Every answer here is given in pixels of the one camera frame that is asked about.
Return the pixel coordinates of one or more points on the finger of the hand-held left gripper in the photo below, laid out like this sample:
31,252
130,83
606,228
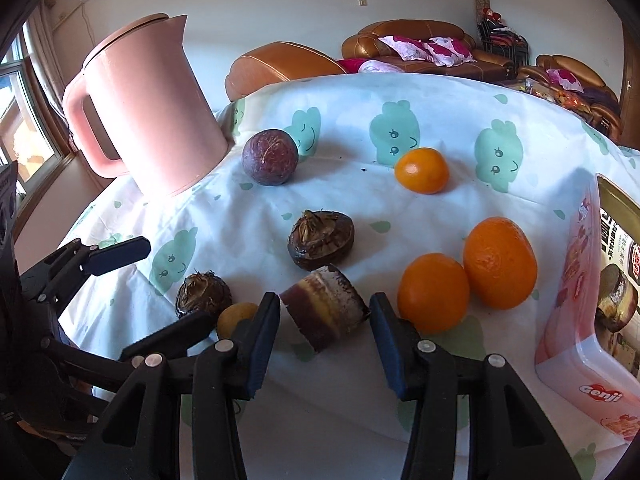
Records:
175,335
120,253

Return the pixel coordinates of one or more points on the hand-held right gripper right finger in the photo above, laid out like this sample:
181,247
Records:
387,350

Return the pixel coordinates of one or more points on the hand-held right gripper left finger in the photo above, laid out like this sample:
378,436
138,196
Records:
262,345

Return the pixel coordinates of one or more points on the small yellow round fruit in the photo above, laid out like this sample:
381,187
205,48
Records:
235,320

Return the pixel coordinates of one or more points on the small brown water chestnut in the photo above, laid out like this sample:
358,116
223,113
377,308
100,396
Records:
202,294

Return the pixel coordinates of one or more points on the round medium orange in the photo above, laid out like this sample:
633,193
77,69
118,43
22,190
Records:
432,294

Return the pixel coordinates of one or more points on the large brown water chestnut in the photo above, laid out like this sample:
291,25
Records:
321,240

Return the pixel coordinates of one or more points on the large oblong orange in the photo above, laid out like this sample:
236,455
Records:
500,262

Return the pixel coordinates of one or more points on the purple passion fruit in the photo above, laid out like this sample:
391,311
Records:
270,157

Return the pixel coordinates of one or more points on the small orange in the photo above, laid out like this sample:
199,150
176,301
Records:
421,171

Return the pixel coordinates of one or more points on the pink snack box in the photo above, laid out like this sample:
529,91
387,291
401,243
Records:
575,310

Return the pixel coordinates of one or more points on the pink electric kettle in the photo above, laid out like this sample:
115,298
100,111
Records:
150,110

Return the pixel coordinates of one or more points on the window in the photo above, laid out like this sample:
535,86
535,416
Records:
20,110

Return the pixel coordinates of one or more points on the beige curtain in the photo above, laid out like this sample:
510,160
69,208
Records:
50,75

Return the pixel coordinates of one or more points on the white cloud print tablecloth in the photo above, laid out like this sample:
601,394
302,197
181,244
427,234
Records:
350,120

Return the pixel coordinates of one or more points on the brown leather chaise sofa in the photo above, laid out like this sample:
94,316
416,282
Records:
285,65

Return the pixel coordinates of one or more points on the pale pink pillow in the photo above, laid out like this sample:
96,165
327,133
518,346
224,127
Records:
377,65

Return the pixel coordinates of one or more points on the red pillow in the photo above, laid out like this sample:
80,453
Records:
350,65

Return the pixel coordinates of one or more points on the pink floral pillow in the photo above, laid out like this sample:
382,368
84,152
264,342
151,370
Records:
448,51
405,47
564,79

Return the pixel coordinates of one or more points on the pile of snacks and fruit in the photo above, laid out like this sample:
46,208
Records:
550,94

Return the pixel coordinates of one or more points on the brown leather three-seat sofa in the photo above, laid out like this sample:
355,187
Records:
400,30

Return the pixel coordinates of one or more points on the purple blanket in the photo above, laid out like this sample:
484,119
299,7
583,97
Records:
595,97

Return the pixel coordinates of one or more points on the stacked dark chairs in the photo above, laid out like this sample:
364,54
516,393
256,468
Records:
502,37

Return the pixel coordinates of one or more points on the brown leather armchair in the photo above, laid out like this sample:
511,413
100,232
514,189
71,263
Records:
570,62

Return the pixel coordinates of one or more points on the tall patterned floor vase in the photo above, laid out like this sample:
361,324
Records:
482,5

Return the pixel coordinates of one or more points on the brown wooden door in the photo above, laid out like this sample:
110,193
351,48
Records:
626,80

